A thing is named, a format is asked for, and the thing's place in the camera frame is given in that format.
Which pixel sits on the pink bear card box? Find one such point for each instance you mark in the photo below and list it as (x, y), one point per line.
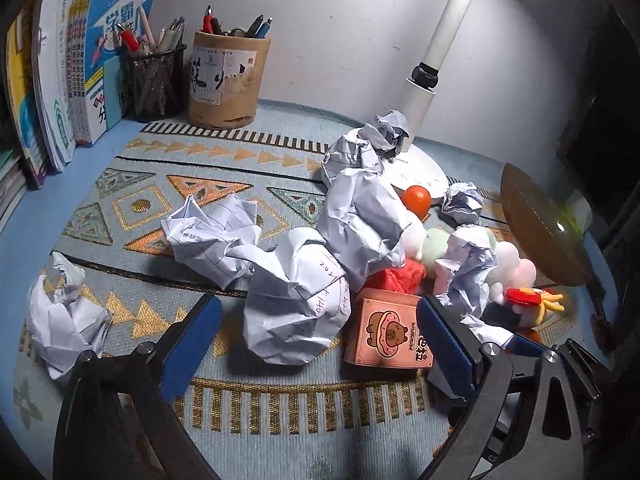
(383, 332)

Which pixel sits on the black mesh pen holder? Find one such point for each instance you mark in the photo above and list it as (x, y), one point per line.
(157, 85)

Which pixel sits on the brown woven basket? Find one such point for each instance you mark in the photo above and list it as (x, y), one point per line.
(542, 230)

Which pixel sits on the patterned blue woven mat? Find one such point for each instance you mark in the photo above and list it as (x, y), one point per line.
(233, 303)

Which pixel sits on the white desk lamp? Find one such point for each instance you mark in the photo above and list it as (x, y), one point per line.
(413, 166)

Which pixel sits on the white kitty fries plush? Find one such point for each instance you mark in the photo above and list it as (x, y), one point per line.
(521, 308)

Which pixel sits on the white tall book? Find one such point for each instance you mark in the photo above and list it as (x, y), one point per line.
(49, 27)

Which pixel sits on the large paper ball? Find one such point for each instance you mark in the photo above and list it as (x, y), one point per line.
(363, 220)

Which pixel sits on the stacked books flat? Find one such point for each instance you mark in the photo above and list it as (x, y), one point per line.
(13, 184)

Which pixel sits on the paper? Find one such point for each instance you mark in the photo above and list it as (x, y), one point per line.
(462, 203)
(387, 134)
(460, 283)

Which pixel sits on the pastel dango plush toy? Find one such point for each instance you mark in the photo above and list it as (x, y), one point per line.
(506, 269)

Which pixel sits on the red snack pouch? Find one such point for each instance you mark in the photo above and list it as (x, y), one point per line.
(405, 280)

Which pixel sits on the dark monitor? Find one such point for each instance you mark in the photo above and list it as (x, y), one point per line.
(600, 149)

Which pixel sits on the orange tangerine near lamp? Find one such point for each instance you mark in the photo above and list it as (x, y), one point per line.
(418, 200)

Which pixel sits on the yellow cover book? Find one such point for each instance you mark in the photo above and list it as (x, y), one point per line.
(21, 95)

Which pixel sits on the cork pen holder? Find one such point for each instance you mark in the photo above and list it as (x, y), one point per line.
(225, 78)

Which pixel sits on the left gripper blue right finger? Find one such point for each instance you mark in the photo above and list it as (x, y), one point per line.
(526, 411)

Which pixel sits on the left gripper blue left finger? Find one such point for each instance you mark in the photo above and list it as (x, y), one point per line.
(116, 408)

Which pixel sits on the blue cover workbook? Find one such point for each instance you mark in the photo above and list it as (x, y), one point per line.
(104, 95)

